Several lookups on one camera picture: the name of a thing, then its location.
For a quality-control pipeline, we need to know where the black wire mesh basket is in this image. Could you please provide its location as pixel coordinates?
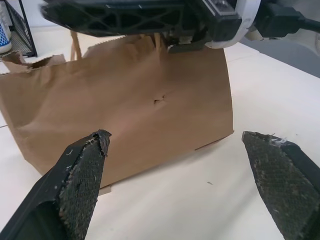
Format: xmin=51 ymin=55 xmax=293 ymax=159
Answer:
xmin=0 ymin=0 xmax=38 ymax=58

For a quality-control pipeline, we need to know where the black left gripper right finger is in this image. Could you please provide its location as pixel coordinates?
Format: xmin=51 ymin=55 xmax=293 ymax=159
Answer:
xmin=241 ymin=130 xmax=320 ymax=240

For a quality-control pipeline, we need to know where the white and blue container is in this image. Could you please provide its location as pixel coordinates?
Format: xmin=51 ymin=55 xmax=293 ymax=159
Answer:
xmin=0 ymin=0 xmax=12 ymax=54

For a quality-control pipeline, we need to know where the black robot cable with plug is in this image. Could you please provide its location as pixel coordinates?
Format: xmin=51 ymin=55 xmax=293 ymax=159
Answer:
xmin=254 ymin=2 xmax=320 ymax=39

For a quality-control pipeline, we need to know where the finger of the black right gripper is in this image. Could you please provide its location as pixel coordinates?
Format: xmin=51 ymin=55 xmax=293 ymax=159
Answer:
xmin=167 ymin=29 xmax=209 ymax=54
xmin=40 ymin=0 xmax=208 ymax=36

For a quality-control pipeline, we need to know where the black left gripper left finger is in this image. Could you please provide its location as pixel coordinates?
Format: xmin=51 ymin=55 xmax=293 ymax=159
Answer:
xmin=0 ymin=128 xmax=113 ymax=240

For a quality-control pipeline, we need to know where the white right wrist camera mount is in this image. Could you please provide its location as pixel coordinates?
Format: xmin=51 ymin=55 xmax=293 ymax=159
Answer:
xmin=204 ymin=0 xmax=261 ymax=50

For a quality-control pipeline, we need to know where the brown paper bag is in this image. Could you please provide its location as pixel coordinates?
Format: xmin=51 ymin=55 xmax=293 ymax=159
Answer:
xmin=0 ymin=33 xmax=235 ymax=188

